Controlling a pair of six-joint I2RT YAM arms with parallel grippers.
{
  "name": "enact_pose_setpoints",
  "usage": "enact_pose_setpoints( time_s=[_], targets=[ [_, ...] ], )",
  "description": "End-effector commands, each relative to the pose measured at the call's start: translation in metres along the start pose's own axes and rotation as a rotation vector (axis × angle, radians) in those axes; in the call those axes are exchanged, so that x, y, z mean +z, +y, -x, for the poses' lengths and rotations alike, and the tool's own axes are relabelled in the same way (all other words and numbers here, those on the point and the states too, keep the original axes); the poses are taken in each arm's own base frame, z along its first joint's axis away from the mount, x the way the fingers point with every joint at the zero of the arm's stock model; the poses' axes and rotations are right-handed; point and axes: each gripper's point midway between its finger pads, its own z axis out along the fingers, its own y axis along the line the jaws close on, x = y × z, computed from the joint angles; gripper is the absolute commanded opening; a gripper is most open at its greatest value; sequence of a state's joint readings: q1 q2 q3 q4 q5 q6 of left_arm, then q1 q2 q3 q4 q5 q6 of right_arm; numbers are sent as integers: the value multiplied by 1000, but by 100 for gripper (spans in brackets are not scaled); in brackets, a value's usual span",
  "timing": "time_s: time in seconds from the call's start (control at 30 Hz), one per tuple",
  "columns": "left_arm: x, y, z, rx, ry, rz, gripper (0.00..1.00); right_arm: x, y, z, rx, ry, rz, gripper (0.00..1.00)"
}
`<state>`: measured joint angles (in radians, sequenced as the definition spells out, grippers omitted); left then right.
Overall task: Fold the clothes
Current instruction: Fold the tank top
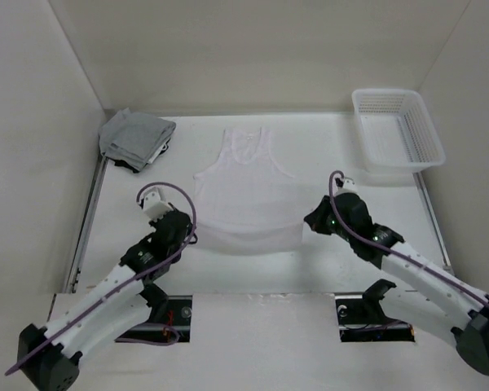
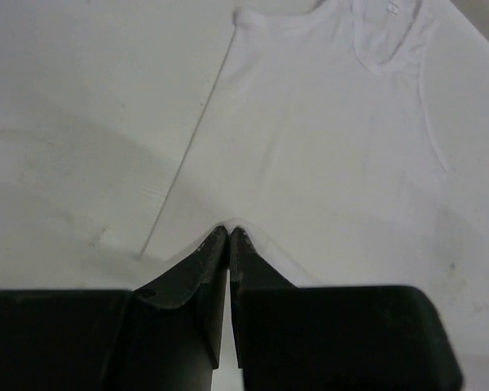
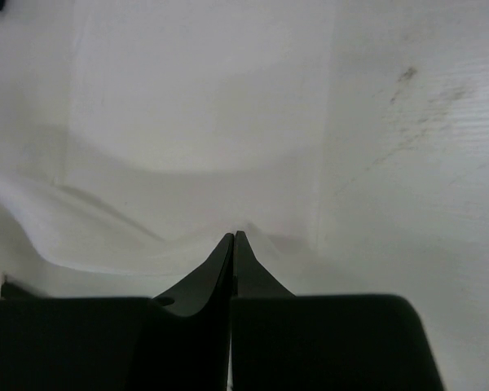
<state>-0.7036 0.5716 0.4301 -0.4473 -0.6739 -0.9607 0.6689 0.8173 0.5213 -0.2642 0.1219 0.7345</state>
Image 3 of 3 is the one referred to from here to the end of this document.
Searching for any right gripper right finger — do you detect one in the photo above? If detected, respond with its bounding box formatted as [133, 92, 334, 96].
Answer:
[231, 231, 443, 390]

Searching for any white tank top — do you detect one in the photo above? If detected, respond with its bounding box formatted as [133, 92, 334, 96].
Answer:
[0, 1, 335, 276]

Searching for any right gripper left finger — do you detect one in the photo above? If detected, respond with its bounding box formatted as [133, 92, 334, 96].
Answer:
[0, 234, 233, 390]

